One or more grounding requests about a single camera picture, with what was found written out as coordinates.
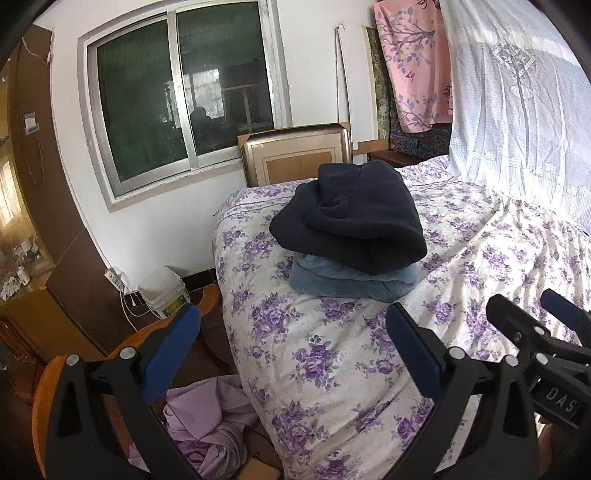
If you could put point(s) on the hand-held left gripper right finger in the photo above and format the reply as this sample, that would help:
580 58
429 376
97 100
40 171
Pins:
415 350

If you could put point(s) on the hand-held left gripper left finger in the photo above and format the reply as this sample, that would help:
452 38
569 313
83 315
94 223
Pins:
173 350

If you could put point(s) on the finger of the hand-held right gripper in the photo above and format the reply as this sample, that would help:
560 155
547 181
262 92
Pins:
563 309
517 318

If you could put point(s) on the blue fleece garment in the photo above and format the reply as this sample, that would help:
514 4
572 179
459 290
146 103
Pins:
332 281

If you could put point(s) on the navy knit cardigan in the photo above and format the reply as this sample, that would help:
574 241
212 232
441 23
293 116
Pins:
360 221

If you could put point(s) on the white plastic bucket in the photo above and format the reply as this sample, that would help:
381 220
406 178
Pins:
166 290

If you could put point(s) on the purple floral bed sheet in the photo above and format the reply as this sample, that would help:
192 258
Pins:
346 350

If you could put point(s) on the lilac cloth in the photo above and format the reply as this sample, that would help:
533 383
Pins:
207 424

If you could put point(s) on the white power strip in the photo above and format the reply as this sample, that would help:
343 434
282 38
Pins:
114 279

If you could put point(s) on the orange wooden chair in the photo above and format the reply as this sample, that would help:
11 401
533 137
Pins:
44 397

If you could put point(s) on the cardboard box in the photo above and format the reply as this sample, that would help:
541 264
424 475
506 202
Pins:
261 457

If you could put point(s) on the brown wooden wardrobe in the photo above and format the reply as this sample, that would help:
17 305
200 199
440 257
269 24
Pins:
64 249

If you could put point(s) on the dark wooden nightstand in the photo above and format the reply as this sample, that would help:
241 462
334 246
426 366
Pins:
392 158

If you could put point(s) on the dark patterned cloth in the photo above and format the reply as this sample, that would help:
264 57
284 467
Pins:
425 141

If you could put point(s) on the white lace curtain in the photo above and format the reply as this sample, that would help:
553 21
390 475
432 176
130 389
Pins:
508 115

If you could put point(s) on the wooden bed headboard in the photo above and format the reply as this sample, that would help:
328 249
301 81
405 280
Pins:
295 157

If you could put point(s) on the sliding glass window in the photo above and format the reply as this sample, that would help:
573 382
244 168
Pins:
138 101

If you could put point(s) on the green patterned panel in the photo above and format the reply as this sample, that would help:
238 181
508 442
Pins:
381 92

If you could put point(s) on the pink floral cloth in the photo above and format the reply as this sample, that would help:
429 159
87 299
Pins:
411 69

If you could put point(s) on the white thin rod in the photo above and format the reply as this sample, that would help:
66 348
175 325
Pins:
344 74

